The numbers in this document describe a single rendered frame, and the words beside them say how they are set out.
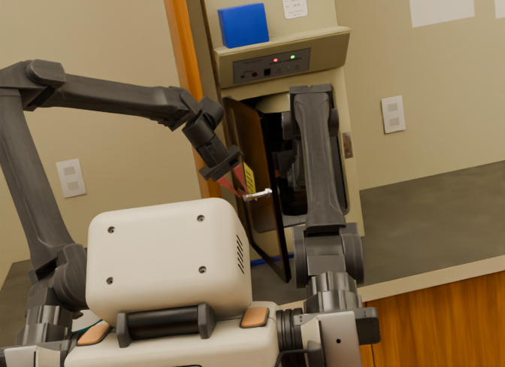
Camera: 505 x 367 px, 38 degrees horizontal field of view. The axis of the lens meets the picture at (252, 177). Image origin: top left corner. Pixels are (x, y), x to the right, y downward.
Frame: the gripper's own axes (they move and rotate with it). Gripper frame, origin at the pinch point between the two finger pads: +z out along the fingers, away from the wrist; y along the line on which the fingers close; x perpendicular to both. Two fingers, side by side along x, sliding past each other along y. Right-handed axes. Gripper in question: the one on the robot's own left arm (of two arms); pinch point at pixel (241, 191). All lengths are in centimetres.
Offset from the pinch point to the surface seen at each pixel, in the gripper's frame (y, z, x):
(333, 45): -39.0, -11.9, -10.9
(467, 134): -75, 52, -58
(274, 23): -32.1, -22.8, -20.5
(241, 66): -18.2, -20.4, -13.8
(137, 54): -2, -32, -67
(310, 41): -34.5, -16.3, -9.3
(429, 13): -84, 10, -58
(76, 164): 33, -16, -68
